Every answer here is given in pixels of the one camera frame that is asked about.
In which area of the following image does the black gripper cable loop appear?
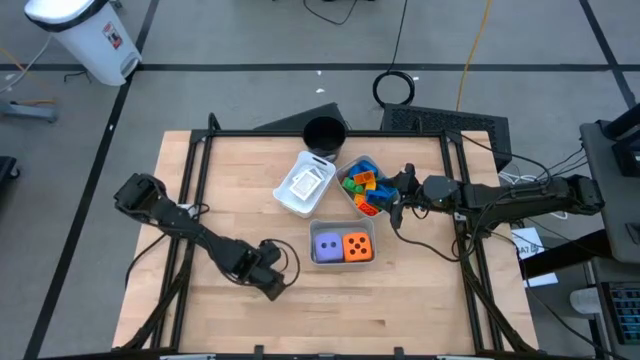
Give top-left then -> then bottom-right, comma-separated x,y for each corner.
259,238 -> 302,290

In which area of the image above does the black floor object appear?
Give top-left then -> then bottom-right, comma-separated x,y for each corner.
0,155 -> 22,194

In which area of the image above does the purple foam die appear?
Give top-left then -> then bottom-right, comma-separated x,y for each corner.
312,232 -> 345,265

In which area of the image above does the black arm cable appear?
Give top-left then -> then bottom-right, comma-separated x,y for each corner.
391,227 -> 476,264

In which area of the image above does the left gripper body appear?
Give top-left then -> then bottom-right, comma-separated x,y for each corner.
237,238 -> 287,290

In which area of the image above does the black diagonal beam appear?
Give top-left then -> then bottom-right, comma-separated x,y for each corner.
519,228 -> 616,280

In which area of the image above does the black bucket with eyes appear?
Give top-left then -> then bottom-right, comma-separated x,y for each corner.
302,115 -> 348,162

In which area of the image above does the green round-stud toy block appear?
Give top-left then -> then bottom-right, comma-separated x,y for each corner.
340,176 -> 365,196

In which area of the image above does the grey side desk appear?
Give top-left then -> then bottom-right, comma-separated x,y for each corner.
578,102 -> 640,265

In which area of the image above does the white trash bin black lid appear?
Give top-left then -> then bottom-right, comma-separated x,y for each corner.
23,0 -> 144,88

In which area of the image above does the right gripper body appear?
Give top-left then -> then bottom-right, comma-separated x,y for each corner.
389,162 -> 427,231

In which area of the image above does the grey stand foot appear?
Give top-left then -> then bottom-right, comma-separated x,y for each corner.
0,98 -> 59,125

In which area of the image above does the orange foam die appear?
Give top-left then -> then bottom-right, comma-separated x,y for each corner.
342,231 -> 375,264

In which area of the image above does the black aluminium table frame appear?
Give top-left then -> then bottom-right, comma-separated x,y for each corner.
112,112 -> 540,357

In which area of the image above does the white paper sheet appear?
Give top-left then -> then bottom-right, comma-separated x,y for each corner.
523,272 -> 560,290
509,227 -> 546,261

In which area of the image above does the black desk device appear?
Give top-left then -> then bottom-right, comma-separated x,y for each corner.
597,102 -> 640,177

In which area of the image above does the yellow cable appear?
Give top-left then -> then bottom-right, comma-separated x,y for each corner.
454,0 -> 495,113

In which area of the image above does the blue lit keyboard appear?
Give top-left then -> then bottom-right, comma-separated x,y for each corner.
601,281 -> 640,347

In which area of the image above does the black coiled cable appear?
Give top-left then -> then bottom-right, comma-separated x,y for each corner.
371,0 -> 417,108

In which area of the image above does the red-orange studded brick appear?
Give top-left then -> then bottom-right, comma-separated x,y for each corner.
356,200 -> 382,218

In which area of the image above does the white plastic bin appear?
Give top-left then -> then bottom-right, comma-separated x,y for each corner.
272,150 -> 337,220

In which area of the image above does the large blue toy block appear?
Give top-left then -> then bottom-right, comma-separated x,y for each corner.
365,184 -> 400,207

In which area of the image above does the grey plastic bin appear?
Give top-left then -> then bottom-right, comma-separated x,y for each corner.
333,154 -> 402,220
308,218 -> 377,273

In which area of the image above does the white rounded object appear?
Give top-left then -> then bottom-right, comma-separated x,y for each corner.
569,287 -> 605,316

